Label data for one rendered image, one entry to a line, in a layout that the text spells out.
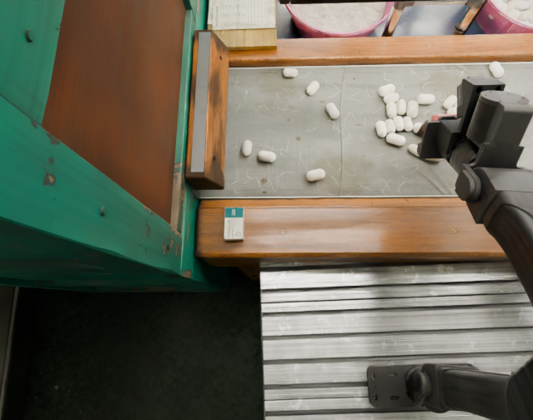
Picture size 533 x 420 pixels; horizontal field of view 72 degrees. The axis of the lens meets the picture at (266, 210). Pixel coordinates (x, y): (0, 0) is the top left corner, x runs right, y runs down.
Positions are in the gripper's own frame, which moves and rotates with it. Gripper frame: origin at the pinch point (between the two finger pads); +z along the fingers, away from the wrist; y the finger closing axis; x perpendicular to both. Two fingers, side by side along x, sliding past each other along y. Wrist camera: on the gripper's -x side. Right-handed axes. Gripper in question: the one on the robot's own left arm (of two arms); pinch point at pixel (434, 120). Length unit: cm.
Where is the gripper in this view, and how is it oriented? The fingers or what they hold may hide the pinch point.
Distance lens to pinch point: 76.1
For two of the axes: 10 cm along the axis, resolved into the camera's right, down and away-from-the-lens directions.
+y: -10.0, 0.1, 0.3
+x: 0.3, 8.2, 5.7
